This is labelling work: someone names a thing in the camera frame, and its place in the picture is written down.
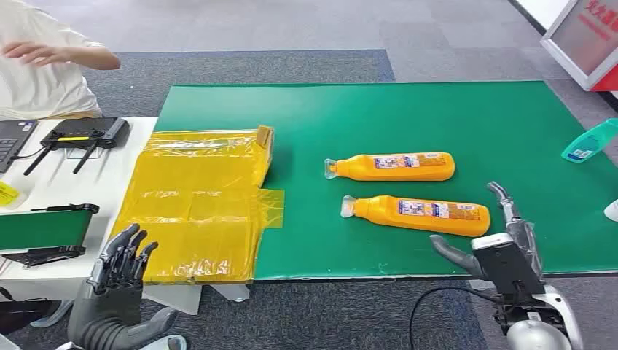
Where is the red and white sign stand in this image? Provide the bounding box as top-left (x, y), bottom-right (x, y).
top-left (539, 0), bottom-right (618, 93)

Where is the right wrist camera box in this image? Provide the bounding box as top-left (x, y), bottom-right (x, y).
top-left (472, 233), bottom-right (546, 297)

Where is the yellow label in clear bag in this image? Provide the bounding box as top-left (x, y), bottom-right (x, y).
top-left (0, 180), bottom-right (33, 210)

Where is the yellow film wrapped box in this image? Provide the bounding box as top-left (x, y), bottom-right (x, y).
top-left (109, 125), bottom-right (286, 286)

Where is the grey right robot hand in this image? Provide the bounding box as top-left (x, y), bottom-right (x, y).
top-left (429, 181), bottom-right (544, 281)

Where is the thin black cable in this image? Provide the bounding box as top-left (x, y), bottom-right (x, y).
top-left (12, 146), bottom-right (48, 161)

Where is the small green belt conveyor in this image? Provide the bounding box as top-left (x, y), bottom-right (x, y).
top-left (0, 203), bottom-right (101, 268)

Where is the black bag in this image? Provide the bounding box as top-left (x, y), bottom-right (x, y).
top-left (0, 287), bottom-right (63, 337)

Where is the person's hand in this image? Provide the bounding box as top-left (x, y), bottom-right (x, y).
top-left (2, 41), bottom-right (67, 66)

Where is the white table leg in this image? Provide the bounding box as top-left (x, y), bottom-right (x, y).
top-left (141, 284), bottom-right (204, 316)
top-left (210, 284), bottom-right (251, 303)

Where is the pale curved frame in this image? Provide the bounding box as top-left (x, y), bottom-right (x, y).
top-left (29, 299), bottom-right (76, 330)

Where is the orange plastic bottle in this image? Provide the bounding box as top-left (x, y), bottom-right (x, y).
top-left (340, 194), bottom-right (491, 238)
top-left (324, 151), bottom-right (456, 182)

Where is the person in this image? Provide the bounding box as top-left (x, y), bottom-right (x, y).
top-left (0, 0), bottom-right (122, 121)

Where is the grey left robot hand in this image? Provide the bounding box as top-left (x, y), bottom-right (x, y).
top-left (71, 222), bottom-right (178, 346)

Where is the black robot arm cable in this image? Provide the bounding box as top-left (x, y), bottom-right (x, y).
top-left (409, 287), bottom-right (503, 350)

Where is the black laptop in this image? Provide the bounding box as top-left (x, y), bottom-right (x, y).
top-left (0, 120), bottom-right (39, 175)

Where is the black router with antennas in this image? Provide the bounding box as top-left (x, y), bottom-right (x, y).
top-left (23, 117), bottom-right (131, 176)

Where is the green table mat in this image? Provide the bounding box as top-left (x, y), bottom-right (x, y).
top-left (155, 81), bottom-right (618, 281)

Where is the teal plastic bottle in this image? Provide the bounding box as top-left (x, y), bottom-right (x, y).
top-left (560, 118), bottom-right (618, 164)

